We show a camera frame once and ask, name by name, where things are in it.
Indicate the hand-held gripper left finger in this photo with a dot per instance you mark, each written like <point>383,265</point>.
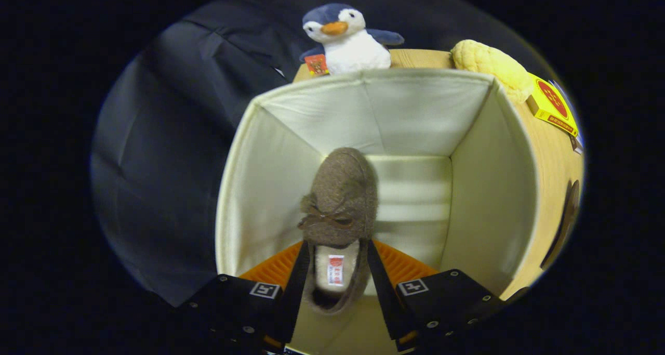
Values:
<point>228,308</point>

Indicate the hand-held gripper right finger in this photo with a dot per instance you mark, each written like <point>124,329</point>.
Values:
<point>447,303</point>

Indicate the beige fabric storage box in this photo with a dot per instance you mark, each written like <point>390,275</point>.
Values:
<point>415,110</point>

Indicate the yellow book with red circle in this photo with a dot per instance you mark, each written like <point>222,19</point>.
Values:
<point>553,103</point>

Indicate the yellow round plush cushion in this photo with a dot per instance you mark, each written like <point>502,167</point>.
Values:
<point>493,64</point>

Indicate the penguin plush toy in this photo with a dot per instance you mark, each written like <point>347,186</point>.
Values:
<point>358,51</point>

